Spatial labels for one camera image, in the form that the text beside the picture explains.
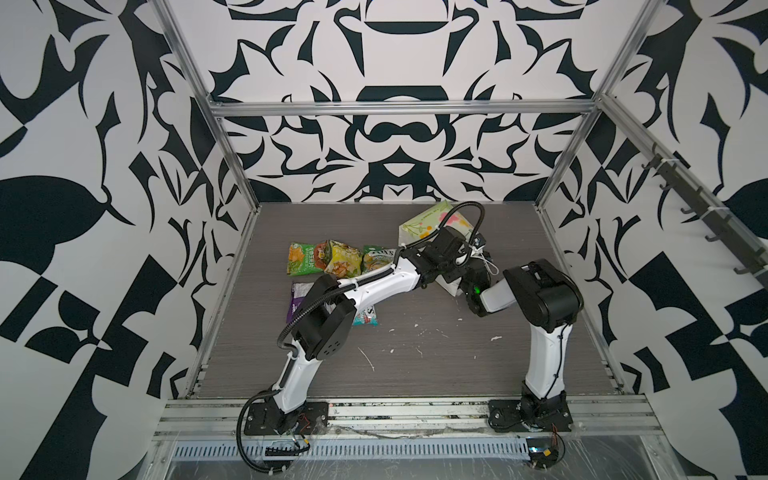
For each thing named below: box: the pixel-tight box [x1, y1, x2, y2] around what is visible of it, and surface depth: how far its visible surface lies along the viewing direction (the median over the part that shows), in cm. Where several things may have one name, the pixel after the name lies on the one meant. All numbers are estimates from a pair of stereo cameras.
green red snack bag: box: [287, 240, 332, 276], surface depth 104 cm
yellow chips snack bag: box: [324, 240, 364, 279], surface depth 98 cm
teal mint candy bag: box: [352, 305, 379, 327], surface depth 91 cm
